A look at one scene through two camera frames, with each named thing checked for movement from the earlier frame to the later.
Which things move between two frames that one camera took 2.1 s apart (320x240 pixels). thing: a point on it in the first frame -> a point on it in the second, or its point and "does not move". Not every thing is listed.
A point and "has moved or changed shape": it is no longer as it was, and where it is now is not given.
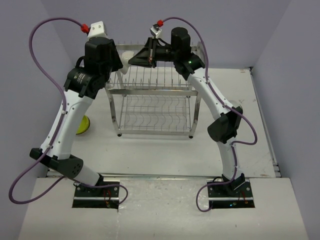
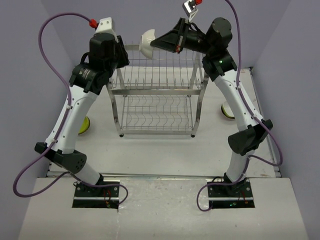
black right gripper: (146, 57) -> (173, 41)
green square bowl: (234, 103) has moved or changed shape
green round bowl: (84, 125) does not move
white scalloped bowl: (126, 56) has moved or changed shape
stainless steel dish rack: (148, 99) does not move
